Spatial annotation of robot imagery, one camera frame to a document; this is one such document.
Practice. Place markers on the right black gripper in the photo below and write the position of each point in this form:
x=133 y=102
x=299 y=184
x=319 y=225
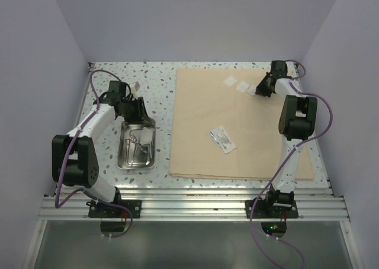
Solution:
x=260 y=89

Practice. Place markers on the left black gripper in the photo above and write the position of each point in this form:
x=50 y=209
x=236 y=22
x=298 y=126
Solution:
x=141 y=115

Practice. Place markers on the white gauze pad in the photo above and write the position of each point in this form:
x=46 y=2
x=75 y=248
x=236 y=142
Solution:
x=242 y=87
x=230 y=81
x=251 y=90

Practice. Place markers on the small steel scissors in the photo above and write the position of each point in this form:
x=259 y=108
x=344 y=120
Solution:
x=136 y=149

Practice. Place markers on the steel tweezers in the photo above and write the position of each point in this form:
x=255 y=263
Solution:
x=140 y=158
x=150 y=141

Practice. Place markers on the steel hemostat forceps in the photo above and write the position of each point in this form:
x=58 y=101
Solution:
x=129 y=141

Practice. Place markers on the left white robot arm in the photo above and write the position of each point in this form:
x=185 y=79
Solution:
x=75 y=164

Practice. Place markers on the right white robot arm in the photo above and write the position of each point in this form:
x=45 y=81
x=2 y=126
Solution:
x=296 y=125

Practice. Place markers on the stainless steel tray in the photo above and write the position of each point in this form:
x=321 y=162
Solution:
x=122 y=157

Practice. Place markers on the beige cloth drape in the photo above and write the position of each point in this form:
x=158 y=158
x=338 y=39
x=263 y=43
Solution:
x=202 y=103

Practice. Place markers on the white blue sachet packet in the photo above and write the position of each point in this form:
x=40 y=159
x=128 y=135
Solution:
x=220 y=137

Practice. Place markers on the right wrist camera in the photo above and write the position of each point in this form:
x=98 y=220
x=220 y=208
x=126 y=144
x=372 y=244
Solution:
x=279 y=66

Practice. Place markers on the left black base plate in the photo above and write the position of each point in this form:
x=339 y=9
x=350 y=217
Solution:
x=102 y=211

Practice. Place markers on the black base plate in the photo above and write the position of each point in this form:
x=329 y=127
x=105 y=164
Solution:
x=102 y=211
x=262 y=211

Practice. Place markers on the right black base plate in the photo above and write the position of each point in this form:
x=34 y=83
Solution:
x=262 y=211

